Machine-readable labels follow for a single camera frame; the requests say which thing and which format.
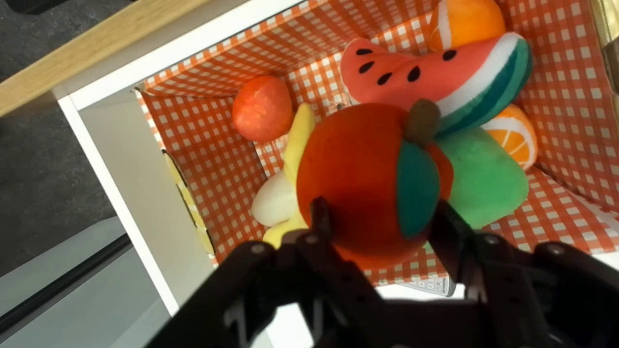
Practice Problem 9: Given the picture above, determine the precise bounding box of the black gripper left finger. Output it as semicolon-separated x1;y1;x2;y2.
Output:
146;198;402;348

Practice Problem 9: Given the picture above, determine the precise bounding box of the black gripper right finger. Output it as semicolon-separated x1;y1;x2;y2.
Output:
427;202;619;348

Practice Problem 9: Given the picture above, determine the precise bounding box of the green pear plush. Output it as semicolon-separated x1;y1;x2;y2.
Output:
437;129;529;233

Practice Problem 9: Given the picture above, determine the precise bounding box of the red apple plush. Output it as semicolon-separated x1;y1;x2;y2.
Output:
295;103;454;270

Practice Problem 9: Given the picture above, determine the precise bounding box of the yellow banana plush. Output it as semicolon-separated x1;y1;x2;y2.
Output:
249;103;321;250

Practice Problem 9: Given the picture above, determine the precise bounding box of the orange checkered toy basket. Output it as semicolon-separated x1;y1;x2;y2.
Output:
133;0;619;287

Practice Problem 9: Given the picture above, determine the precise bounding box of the round red-orange plush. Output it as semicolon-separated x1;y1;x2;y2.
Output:
230;74;297;144

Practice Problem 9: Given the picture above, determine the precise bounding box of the watermelon slice plush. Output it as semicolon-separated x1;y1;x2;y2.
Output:
338;32;533;138

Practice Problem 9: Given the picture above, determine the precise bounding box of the orange plush with white band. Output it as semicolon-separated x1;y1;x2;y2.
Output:
427;0;506;55

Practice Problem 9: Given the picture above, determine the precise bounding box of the yellow lemon slice basket handle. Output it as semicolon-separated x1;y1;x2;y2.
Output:
160;152;216;260

